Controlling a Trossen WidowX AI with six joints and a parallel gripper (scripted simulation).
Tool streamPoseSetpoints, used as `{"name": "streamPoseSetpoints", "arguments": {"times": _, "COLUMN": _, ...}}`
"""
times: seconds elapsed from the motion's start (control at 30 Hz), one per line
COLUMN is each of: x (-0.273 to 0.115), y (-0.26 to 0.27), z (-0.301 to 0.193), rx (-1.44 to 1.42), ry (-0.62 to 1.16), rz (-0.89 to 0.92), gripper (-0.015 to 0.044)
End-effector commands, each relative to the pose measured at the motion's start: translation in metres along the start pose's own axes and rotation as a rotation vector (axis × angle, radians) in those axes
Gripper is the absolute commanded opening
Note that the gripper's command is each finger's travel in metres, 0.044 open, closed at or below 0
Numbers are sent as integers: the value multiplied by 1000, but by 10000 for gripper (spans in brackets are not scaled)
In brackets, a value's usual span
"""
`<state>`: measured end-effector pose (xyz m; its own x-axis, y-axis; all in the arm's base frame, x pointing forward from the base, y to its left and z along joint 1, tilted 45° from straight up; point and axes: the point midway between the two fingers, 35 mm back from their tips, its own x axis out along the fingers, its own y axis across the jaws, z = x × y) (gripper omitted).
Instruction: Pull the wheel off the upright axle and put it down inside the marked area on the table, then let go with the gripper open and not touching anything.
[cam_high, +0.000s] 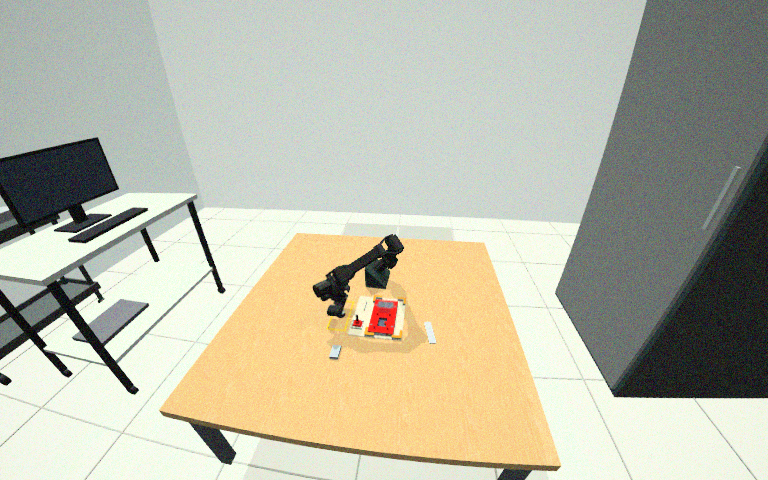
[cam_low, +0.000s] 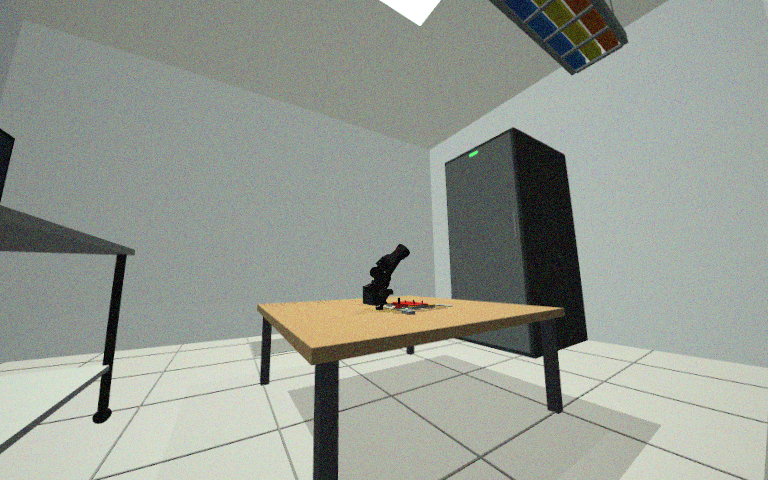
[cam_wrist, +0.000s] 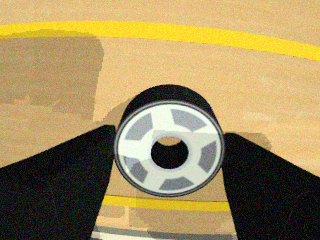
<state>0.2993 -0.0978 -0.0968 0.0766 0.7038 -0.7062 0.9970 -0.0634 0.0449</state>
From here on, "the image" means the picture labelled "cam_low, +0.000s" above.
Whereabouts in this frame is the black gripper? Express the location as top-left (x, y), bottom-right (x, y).
top-left (366, 278), bottom-right (393, 308)

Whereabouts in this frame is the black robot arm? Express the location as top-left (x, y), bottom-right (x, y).
top-left (364, 244), bottom-right (410, 292)

